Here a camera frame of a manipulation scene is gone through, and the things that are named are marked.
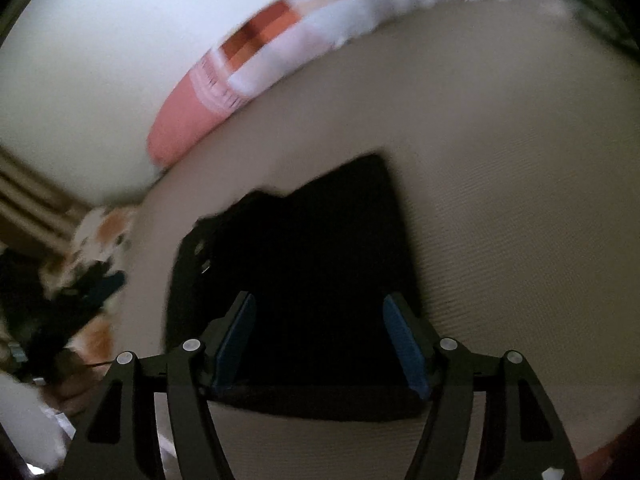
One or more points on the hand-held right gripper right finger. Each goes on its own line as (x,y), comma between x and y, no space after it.
(405,347)

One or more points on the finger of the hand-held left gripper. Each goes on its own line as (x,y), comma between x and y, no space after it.
(107,285)

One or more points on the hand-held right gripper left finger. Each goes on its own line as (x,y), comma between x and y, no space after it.
(234,342)

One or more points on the black pants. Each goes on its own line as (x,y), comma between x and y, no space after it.
(325,260)

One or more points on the white orange patterned cloth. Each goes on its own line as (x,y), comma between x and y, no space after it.
(100,230)

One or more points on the brown striped curtain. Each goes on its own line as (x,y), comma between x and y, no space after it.
(35,195)

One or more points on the pink and white striped pillow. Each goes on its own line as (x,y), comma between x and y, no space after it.
(180,125)

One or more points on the beige bed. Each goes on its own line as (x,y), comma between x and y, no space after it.
(500,160)

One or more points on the dark green striped object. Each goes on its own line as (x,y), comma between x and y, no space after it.
(592,10)

